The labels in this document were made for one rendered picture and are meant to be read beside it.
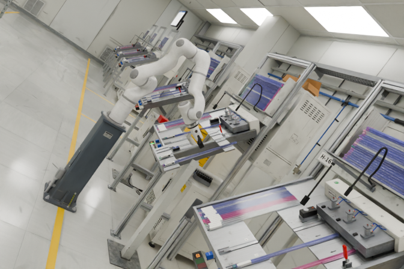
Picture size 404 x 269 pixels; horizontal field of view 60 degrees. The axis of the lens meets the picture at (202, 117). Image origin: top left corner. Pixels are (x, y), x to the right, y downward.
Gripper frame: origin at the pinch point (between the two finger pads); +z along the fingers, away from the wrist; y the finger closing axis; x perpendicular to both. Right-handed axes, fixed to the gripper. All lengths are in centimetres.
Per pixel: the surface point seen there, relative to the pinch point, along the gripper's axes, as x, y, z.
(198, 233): 26, 22, 84
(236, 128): -34.5, 27.3, 16.2
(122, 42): -28, 904, 48
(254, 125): -48, 25, 19
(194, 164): 9.4, -2.9, 10.1
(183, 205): 27, 23, 54
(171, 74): -69, 490, 85
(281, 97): -74, 21, 6
